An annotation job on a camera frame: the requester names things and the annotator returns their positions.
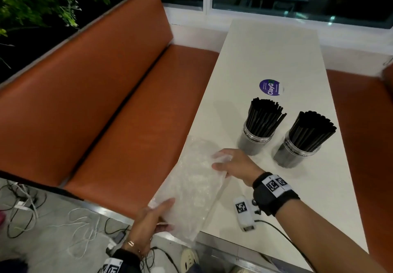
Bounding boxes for round purple sticker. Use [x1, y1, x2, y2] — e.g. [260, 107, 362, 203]
[259, 79, 285, 97]

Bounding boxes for white floor cables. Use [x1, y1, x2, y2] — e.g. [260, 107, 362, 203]
[46, 208, 103, 260]

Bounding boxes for clear jar with metal rim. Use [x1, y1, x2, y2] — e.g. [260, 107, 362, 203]
[237, 121, 275, 156]
[273, 129, 322, 169]

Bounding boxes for black floor cables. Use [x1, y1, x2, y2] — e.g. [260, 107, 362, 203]
[104, 218, 180, 273]
[0, 180, 48, 239]

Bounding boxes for thin gold bracelet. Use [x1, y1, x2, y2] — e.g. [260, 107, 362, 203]
[123, 239, 144, 258]

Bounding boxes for person's left hand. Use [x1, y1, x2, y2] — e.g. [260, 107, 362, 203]
[122, 198, 175, 257]

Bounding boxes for bundle of black straws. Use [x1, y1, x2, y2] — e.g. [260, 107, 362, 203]
[245, 97, 288, 138]
[288, 110, 338, 153]

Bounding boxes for person's right hand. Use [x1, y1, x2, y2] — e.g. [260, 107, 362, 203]
[211, 148, 264, 188]

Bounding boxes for orange bench seat cushion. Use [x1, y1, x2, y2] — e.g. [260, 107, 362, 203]
[63, 44, 220, 221]
[325, 64, 393, 272]

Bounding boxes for clear plastic bag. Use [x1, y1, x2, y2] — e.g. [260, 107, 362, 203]
[148, 135, 233, 243]

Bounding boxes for beige shoe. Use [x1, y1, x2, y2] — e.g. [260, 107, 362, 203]
[180, 247, 200, 272]

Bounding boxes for black wristband with marker tags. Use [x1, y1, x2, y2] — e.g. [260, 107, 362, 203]
[97, 248, 142, 273]
[252, 172, 301, 217]

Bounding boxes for black camera cable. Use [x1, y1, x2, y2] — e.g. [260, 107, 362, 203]
[254, 219, 314, 273]

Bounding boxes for person's right forearm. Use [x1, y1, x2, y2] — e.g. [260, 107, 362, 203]
[274, 199, 388, 273]

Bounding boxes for orange bench backrest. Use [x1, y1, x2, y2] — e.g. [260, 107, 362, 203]
[0, 0, 174, 188]

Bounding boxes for white wrist camera device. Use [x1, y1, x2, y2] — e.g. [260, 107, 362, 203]
[232, 196, 262, 233]

